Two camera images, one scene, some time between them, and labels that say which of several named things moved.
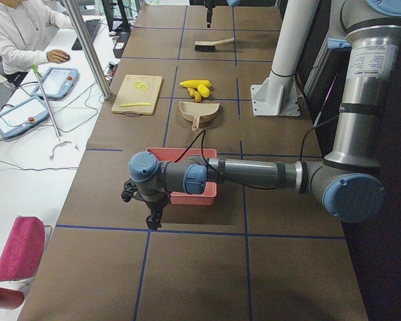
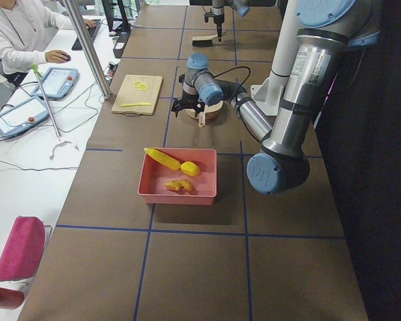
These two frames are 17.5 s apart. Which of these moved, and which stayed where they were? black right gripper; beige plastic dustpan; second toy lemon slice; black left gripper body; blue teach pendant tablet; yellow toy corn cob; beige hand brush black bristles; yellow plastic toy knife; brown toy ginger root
Moved: yellow toy corn cob; brown toy ginger root; black left gripper body; black right gripper; beige plastic dustpan; beige hand brush black bristles
Stayed: second toy lemon slice; yellow plastic toy knife; blue teach pendant tablet
